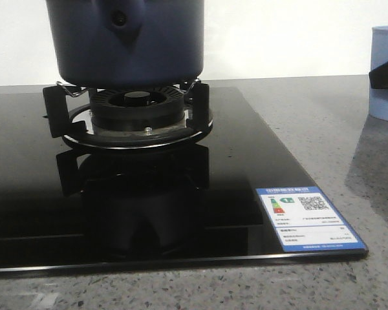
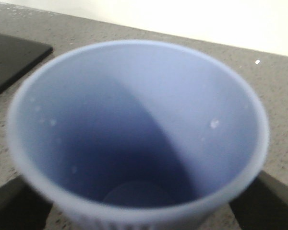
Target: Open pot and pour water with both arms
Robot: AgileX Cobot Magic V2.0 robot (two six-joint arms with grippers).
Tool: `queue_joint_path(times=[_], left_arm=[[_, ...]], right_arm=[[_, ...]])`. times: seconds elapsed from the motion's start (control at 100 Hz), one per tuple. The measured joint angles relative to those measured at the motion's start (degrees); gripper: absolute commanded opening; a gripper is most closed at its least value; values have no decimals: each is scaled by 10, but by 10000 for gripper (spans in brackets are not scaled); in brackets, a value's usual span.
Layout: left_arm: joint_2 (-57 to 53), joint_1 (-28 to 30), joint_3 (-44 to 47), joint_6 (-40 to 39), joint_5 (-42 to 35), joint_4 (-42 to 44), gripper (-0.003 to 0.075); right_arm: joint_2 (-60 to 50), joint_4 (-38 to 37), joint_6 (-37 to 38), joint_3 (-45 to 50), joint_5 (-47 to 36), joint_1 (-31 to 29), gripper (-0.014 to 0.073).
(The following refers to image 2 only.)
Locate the black glass gas stove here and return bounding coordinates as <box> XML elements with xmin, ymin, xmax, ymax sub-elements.
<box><xmin>0</xmin><ymin>34</ymin><xmax>53</xmax><ymax>94</ymax></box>

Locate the light blue ribbed cup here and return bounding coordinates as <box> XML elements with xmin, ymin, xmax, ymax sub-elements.
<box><xmin>6</xmin><ymin>40</ymin><xmax>269</xmax><ymax>230</ymax></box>

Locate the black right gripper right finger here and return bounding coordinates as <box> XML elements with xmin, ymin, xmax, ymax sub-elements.
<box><xmin>229</xmin><ymin>171</ymin><xmax>288</xmax><ymax>230</ymax></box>

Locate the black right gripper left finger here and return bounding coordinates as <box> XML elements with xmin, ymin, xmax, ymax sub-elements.
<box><xmin>0</xmin><ymin>176</ymin><xmax>52</xmax><ymax>230</ymax></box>

